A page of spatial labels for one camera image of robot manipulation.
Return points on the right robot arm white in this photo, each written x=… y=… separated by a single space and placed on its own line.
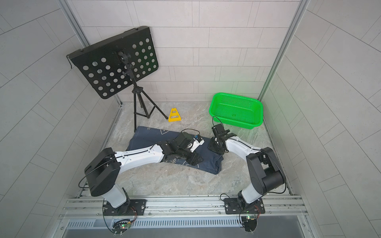
x=264 y=168

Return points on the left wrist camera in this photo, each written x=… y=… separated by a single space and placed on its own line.
x=197 y=141

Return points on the metal corner frame post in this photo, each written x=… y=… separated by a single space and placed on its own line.
x=105 y=78
x=286 y=42

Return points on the black music stand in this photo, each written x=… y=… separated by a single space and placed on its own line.
x=135 y=50

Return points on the metal corner frame post right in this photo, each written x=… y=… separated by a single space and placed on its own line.
x=286 y=42

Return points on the right base circuit board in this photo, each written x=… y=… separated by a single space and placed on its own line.
x=248 y=223

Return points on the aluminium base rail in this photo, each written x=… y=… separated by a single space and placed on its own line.
x=182 y=212

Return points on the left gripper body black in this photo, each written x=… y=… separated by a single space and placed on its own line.
x=185 y=153

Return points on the blue patterned pillowcase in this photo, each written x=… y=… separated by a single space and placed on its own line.
x=144 y=137

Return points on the metal corner frame post left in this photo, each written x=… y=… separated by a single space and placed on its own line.
x=105 y=78

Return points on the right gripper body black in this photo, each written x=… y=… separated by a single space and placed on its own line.
x=215 y=146

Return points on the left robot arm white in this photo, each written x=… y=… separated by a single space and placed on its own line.
x=101 y=174

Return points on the yellow triangular plastic block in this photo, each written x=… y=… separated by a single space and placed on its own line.
x=174 y=115

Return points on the green plastic basket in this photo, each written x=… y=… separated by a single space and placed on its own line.
x=236 y=110

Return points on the left base circuit board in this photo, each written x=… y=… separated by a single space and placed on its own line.
x=121 y=226

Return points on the base circuit board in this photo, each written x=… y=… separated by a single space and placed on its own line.
x=248 y=223
x=121 y=226

